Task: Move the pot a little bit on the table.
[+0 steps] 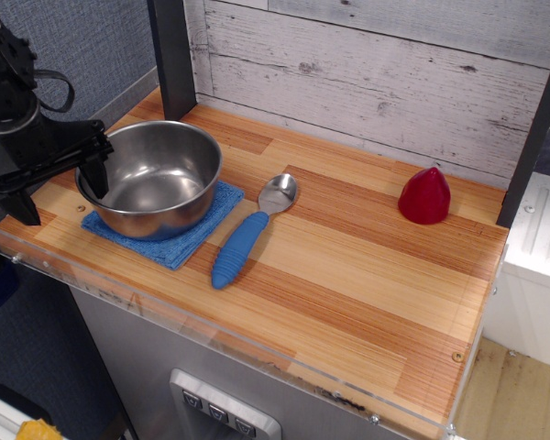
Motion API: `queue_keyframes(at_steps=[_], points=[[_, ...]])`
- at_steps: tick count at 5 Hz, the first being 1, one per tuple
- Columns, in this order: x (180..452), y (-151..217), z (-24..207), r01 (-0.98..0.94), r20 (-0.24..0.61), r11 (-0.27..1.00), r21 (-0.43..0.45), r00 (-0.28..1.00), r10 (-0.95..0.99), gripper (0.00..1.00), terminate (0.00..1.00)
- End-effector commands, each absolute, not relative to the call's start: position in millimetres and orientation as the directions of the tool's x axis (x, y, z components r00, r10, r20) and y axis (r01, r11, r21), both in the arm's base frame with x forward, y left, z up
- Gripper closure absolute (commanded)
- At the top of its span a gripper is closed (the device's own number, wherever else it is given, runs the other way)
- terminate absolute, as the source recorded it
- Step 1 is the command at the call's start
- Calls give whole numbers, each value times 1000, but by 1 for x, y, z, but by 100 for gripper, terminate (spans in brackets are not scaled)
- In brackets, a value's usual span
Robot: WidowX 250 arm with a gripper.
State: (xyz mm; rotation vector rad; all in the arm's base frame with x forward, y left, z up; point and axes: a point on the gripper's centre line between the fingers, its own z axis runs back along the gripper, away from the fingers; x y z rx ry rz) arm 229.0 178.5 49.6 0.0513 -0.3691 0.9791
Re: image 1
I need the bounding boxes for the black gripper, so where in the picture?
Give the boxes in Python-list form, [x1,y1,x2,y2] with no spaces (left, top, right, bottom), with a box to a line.
[0,112,113,226]

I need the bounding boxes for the stainless steel pot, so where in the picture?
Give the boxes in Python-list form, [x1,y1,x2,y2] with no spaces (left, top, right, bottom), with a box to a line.
[75,120,223,241]

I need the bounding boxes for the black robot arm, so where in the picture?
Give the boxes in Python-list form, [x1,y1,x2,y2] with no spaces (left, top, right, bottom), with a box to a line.
[0,18,113,226]

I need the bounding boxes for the blue folded cloth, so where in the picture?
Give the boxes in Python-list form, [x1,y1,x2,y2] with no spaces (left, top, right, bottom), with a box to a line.
[82,181,245,270]

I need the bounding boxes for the clear acrylic table guard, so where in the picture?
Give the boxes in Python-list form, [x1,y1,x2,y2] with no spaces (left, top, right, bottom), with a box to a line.
[0,68,510,440]

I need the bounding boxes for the yellow object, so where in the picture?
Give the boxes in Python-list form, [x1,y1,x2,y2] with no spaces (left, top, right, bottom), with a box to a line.
[15,419,65,440]

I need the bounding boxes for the silver button control panel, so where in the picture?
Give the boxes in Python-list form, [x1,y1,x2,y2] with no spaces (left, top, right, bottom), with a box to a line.
[170,368,282,439]

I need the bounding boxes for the red cone shaped object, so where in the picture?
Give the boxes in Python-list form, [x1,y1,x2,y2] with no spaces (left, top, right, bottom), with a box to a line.
[398,167,451,225]

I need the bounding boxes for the white cabinet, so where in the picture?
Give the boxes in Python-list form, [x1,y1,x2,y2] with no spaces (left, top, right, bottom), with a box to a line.
[483,172,550,365]

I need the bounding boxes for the dark grey left post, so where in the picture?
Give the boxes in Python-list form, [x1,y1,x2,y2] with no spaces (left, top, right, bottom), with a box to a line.
[147,0,197,120]

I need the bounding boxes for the dark grey post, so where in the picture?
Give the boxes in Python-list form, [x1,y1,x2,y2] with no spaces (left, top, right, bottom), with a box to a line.
[147,0,197,120]
[496,73,550,228]

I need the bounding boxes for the blue handled metal spoon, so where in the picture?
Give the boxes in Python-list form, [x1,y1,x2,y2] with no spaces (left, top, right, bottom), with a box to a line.
[211,173,298,290]

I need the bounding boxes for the dark grey right post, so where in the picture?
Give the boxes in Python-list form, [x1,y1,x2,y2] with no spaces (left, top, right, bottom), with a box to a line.
[496,73,550,228]

